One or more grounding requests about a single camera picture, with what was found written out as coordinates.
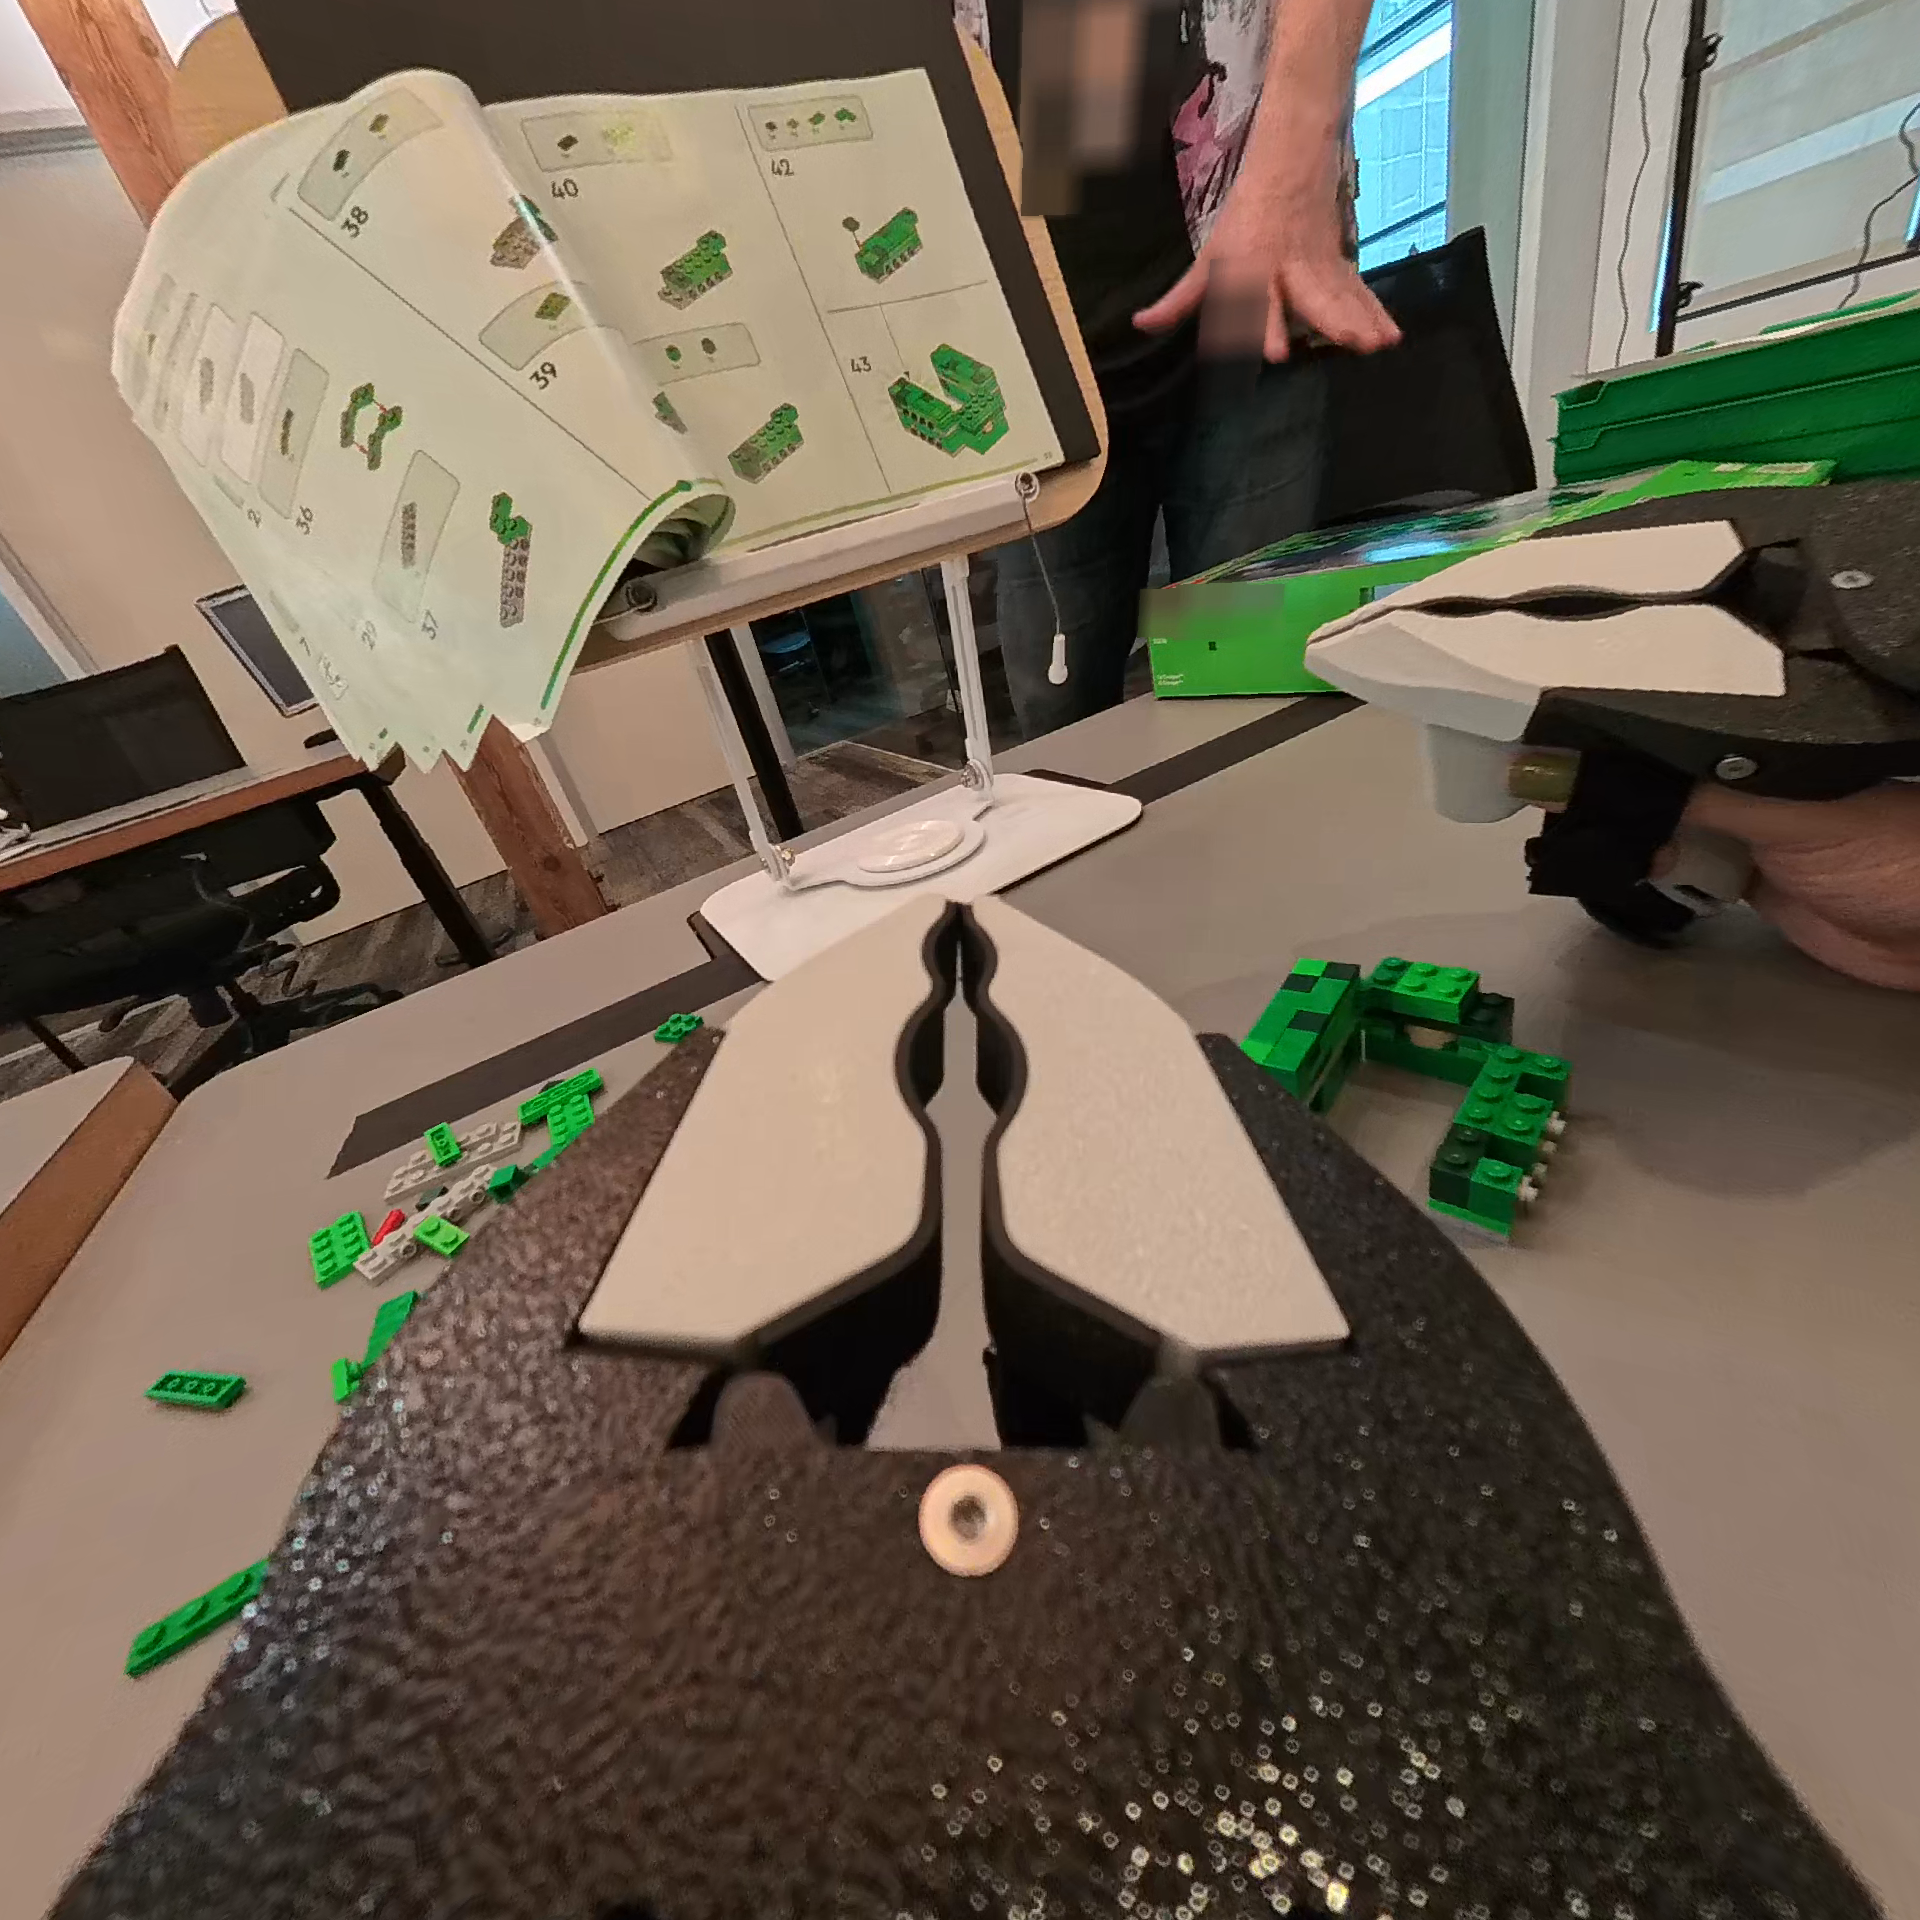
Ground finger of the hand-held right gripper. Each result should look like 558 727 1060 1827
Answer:
1351 517 1754 623
1302 594 1794 825

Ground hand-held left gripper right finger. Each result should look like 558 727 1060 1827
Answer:
967 897 1354 1454

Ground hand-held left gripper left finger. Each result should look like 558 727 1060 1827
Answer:
576 897 965 1454

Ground green brick u-shaped model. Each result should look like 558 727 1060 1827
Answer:
1242 955 1574 1244

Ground grey desk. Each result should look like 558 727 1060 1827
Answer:
0 690 1920 1920

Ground background office desk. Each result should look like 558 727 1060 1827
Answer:
0 742 504 975

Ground wood edged adjacent desk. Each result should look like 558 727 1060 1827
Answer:
0 1054 183 1359

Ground person's right hand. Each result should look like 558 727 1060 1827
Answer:
1650 779 1920 994

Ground stacked green plastic bins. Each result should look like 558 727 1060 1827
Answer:
1551 300 1920 484

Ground scattered loose toy bricks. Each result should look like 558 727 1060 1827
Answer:
307 1013 706 1404

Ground green toy brick box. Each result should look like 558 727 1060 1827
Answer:
1140 457 1840 700

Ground black tripod pole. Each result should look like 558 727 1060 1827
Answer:
1650 0 1719 355

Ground long green flat plate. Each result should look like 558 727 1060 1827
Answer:
124 1558 272 1679

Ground black computer monitor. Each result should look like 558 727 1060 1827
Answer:
0 645 248 829

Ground brick instruction booklet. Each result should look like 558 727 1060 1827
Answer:
112 63 1069 774

